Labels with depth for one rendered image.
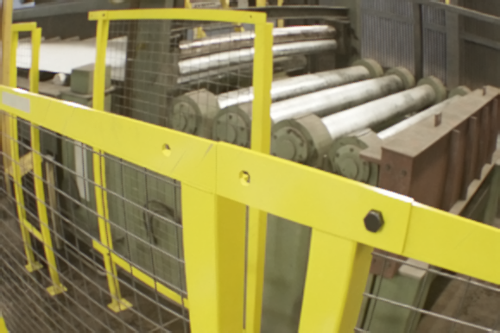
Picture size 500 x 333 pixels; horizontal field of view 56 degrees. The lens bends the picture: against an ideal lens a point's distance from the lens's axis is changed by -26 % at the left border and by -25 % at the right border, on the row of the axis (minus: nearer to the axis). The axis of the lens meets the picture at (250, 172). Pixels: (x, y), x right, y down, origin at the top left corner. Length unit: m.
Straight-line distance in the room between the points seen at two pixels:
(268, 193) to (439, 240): 0.18
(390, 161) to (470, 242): 1.89
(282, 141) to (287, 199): 2.23
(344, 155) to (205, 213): 2.02
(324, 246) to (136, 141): 0.25
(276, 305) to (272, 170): 2.60
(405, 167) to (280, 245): 0.91
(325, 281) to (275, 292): 2.53
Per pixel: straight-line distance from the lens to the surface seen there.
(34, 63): 3.18
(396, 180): 2.35
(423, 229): 0.48
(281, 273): 3.00
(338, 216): 0.52
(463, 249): 0.48
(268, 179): 0.55
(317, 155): 2.74
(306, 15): 4.47
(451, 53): 11.20
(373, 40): 12.55
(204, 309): 0.69
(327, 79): 4.18
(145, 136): 0.66
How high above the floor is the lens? 2.04
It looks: 21 degrees down
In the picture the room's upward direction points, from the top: 2 degrees clockwise
